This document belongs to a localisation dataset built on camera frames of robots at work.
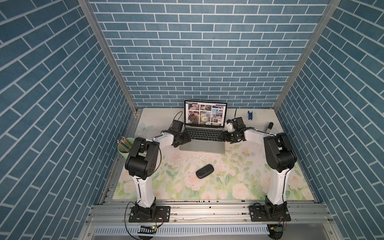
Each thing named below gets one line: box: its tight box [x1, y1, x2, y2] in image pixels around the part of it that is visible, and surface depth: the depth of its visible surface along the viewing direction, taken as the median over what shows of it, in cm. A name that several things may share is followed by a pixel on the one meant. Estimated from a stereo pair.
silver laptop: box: [179, 99, 228, 154], surface depth 104 cm
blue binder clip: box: [247, 110, 253, 121], surface depth 118 cm
